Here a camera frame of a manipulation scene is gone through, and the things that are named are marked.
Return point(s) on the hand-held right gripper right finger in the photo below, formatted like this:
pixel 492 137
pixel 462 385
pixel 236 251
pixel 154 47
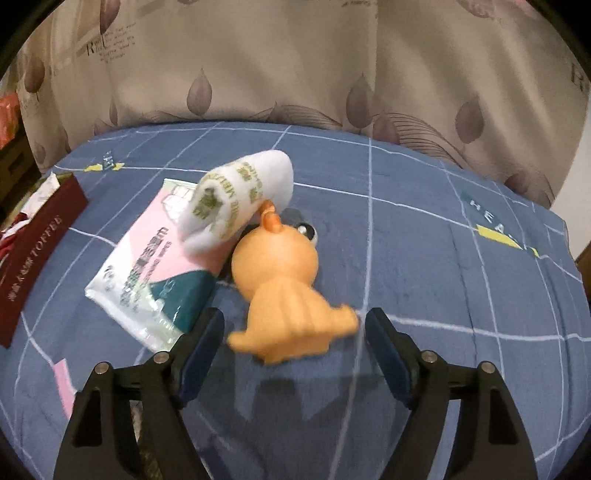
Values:
pixel 388 360

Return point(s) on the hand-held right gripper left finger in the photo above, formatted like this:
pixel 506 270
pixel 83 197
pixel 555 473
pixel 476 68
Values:
pixel 205 350

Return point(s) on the pink green wipes packet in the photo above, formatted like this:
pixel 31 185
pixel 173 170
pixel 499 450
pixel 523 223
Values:
pixel 152 267

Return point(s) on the orange duck toy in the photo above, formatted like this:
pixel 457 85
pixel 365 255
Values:
pixel 277 267

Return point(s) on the white sock with green print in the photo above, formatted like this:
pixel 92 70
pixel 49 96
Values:
pixel 240 194

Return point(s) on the pink paper piece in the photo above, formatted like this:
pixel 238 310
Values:
pixel 64 387

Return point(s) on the blue checked bedsheet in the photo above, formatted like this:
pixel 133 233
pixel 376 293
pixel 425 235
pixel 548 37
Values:
pixel 415 207

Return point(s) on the red gold tin box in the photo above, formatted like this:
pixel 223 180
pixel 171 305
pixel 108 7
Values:
pixel 37 249

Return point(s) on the beige leaf print curtain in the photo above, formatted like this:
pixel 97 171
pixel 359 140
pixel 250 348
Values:
pixel 295 60

